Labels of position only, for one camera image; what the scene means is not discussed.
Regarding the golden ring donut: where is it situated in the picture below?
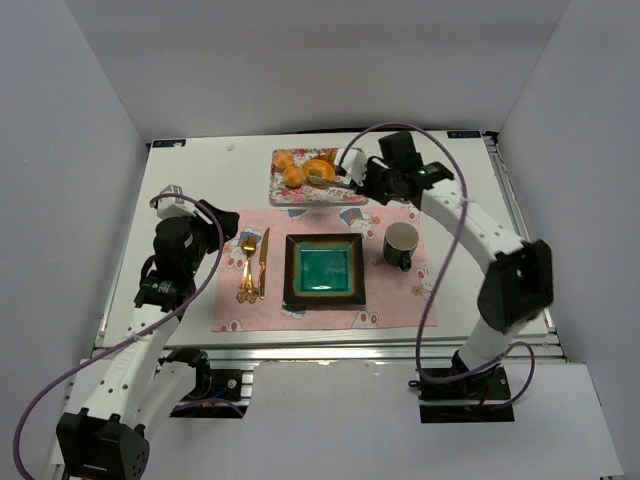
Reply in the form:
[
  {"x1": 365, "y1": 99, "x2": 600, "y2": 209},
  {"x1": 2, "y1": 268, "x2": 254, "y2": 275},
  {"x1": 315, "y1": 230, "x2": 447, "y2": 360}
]
[{"x1": 302, "y1": 158, "x2": 335, "y2": 181}]

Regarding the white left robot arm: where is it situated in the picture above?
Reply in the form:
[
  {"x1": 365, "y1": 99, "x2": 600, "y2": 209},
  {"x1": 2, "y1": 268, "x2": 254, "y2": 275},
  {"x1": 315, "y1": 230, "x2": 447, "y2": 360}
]
[{"x1": 56, "y1": 194, "x2": 240, "y2": 479}]

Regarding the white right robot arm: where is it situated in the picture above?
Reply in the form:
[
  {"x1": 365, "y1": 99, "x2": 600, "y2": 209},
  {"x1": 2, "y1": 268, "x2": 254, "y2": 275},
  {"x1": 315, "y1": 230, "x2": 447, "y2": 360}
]
[{"x1": 333, "y1": 130, "x2": 554, "y2": 380}]

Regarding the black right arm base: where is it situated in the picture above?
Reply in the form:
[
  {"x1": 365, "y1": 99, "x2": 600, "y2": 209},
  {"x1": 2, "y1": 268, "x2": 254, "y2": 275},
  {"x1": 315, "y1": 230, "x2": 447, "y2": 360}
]
[{"x1": 408, "y1": 366, "x2": 515, "y2": 424}]

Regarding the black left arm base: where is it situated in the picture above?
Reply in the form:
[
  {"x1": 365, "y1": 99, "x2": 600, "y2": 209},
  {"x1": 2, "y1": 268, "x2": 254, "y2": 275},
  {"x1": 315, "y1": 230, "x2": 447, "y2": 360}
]
[{"x1": 170, "y1": 349, "x2": 253, "y2": 418}]

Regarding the dark brown bread roll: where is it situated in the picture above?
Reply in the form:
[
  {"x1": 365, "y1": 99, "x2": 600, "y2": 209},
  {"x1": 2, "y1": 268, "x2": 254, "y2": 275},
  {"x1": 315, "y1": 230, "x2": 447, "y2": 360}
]
[{"x1": 318, "y1": 151, "x2": 336, "y2": 163}]

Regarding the floral rectangular tray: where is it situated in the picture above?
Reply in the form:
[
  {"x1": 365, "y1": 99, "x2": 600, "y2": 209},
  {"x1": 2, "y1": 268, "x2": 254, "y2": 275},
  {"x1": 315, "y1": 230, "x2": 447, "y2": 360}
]
[{"x1": 269, "y1": 148, "x2": 368, "y2": 206}]

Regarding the round bun lower left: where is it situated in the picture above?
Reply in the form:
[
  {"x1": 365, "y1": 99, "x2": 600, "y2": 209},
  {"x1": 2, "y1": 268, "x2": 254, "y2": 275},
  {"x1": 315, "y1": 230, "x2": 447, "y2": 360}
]
[{"x1": 282, "y1": 165, "x2": 306, "y2": 188}]

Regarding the round bun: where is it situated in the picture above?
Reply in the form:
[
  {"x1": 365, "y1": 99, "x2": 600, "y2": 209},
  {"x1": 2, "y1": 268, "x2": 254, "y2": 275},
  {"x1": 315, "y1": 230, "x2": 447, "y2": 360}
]
[
  {"x1": 272, "y1": 150, "x2": 294, "y2": 171},
  {"x1": 282, "y1": 165, "x2": 306, "y2": 188}
]

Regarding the round bun upper left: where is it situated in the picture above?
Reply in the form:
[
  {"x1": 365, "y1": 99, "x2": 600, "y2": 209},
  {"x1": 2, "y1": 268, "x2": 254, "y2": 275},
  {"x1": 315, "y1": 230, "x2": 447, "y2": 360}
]
[{"x1": 272, "y1": 150, "x2": 294, "y2": 171}]

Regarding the gold fork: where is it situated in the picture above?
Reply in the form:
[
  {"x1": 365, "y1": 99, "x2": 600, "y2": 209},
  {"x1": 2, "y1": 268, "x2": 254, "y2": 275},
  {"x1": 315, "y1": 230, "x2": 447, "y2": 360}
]
[{"x1": 236, "y1": 236, "x2": 257, "y2": 303}]

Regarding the gold knife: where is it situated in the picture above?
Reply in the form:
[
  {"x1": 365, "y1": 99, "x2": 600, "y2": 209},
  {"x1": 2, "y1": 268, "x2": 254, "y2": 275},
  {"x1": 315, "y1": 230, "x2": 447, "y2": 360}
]
[{"x1": 258, "y1": 228, "x2": 270, "y2": 299}]

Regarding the dark green mug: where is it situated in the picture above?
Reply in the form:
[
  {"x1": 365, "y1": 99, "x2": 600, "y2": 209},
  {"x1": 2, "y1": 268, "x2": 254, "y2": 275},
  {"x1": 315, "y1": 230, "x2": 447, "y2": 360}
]
[{"x1": 383, "y1": 222, "x2": 420, "y2": 272}]

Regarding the blue label sticker right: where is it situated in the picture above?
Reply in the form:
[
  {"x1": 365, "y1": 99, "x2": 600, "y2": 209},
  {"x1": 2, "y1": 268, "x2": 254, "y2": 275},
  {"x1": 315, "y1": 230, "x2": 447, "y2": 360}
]
[{"x1": 446, "y1": 130, "x2": 482, "y2": 139}]

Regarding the blue label sticker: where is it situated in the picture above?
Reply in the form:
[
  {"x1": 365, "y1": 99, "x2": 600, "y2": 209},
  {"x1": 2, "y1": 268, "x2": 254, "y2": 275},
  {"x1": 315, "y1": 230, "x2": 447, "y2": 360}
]
[
  {"x1": 151, "y1": 139, "x2": 186, "y2": 149},
  {"x1": 446, "y1": 130, "x2": 482, "y2": 139}
]

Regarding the black teal square plate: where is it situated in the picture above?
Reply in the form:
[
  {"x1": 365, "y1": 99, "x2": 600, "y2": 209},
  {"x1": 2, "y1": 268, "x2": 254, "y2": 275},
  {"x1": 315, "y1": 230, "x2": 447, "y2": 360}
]
[{"x1": 283, "y1": 233, "x2": 366, "y2": 308}]

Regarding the blue label sticker left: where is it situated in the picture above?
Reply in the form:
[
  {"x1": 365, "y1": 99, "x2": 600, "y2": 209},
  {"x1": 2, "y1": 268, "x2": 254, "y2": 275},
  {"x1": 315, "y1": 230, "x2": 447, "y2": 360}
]
[{"x1": 151, "y1": 139, "x2": 186, "y2": 149}]

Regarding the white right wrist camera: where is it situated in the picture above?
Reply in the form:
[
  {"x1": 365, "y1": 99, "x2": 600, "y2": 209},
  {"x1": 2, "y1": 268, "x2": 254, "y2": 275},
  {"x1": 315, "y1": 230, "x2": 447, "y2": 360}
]
[{"x1": 334, "y1": 148, "x2": 368, "y2": 187}]

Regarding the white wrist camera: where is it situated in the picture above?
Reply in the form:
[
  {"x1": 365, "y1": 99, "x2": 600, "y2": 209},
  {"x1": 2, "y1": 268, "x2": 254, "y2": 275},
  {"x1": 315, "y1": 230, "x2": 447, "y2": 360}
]
[
  {"x1": 334, "y1": 148, "x2": 368, "y2": 187},
  {"x1": 149, "y1": 184, "x2": 195, "y2": 220}
]

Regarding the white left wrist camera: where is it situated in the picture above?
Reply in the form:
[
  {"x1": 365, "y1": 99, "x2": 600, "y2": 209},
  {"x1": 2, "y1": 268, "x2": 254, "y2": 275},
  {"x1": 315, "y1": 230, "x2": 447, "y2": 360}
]
[{"x1": 149, "y1": 184, "x2": 195, "y2": 220}]

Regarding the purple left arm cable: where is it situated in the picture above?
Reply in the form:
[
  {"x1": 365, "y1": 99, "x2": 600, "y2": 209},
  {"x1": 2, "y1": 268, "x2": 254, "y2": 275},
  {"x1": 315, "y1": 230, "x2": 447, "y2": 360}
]
[{"x1": 12, "y1": 194, "x2": 226, "y2": 480}]

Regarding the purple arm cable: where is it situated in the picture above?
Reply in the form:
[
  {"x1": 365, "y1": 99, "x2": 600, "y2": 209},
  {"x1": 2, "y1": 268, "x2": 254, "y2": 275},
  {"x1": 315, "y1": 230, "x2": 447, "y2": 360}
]
[
  {"x1": 12, "y1": 194, "x2": 226, "y2": 480},
  {"x1": 342, "y1": 122, "x2": 536, "y2": 411}
]

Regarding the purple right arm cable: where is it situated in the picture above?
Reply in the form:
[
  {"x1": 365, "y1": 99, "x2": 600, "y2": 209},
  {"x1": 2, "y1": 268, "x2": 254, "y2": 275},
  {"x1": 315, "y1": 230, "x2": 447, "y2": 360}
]
[{"x1": 342, "y1": 122, "x2": 536, "y2": 411}]

